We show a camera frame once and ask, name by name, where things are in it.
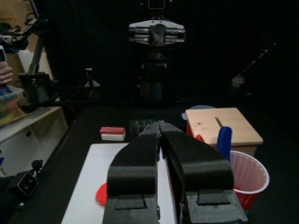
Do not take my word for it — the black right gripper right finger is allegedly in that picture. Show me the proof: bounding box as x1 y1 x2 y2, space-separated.
159 121 249 224

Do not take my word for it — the red plastic cup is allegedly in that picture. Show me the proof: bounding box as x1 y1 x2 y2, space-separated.
229 150 272 212

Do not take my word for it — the black tripod stand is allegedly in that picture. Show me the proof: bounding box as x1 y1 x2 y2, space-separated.
17 17 62 113

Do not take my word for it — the blue plastic utensil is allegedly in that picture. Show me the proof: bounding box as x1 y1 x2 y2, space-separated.
217 125 234 162

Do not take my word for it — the grey bowl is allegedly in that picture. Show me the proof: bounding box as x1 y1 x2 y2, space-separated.
181 104 217 121

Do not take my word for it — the white cutting board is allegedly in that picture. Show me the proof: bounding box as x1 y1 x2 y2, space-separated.
61 142 181 224

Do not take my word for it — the small black device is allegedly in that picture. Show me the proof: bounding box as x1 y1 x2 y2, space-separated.
14 159 45 200

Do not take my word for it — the diagonal frame cable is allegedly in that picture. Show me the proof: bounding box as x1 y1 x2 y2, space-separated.
232 42 278 88

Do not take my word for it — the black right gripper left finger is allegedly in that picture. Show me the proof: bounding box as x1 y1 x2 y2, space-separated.
103 121 162 224

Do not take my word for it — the red and white toy block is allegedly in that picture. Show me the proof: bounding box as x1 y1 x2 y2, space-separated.
99 125 127 143

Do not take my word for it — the clear plastic storage bin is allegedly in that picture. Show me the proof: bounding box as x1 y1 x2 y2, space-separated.
0 87 29 127

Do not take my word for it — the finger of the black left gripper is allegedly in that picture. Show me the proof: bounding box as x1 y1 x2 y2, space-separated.
149 24 161 47
158 24 170 47

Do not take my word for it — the person's bare hand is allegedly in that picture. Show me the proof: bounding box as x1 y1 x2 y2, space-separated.
0 60 15 86

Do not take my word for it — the small black clamp stand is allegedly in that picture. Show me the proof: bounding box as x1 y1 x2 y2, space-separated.
83 66 102 89

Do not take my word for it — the green striped toy block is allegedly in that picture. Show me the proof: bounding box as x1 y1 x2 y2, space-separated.
129 118 162 138

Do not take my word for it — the white cabinet shelf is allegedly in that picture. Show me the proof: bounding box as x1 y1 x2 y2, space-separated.
0 106 71 178

